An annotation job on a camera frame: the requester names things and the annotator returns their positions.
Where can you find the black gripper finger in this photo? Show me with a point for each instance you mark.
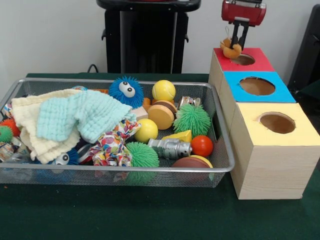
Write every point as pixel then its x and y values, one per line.
pixel 243 37
pixel 235 36

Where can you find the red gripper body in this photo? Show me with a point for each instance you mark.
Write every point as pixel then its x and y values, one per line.
pixel 242 11

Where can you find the orange plush toy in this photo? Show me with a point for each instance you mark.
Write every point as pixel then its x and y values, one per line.
pixel 231 52

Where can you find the light blue waffle cloth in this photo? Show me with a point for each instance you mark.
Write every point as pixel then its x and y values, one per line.
pixel 87 117

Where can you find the cream waffle cloth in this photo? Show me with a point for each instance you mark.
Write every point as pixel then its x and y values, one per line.
pixel 25 110

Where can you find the wooden box with three holes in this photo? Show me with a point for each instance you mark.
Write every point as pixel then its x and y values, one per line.
pixel 275 170

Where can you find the black panel stand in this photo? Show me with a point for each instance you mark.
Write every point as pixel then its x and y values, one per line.
pixel 307 50

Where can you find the yellow tennis ball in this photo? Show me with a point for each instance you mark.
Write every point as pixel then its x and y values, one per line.
pixel 163 90

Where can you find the green spiky puffer ball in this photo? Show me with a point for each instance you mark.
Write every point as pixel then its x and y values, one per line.
pixel 143 155
pixel 192 118

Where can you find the toy hamburger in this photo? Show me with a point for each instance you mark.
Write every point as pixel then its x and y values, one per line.
pixel 161 116

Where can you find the red ball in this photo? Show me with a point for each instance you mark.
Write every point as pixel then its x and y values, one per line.
pixel 202 146

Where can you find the large blue fuzzy eyed ball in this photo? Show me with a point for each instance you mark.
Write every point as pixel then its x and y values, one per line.
pixel 127 93

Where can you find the silver toy robot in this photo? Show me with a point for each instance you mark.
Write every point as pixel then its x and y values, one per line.
pixel 170 148

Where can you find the yellow smiley ball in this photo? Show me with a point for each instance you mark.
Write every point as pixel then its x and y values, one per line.
pixel 146 131

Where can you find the dark green table cloth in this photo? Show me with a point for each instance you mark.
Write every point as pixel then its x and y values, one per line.
pixel 150 215

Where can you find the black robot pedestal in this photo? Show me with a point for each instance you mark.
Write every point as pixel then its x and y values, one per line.
pixel 147 37

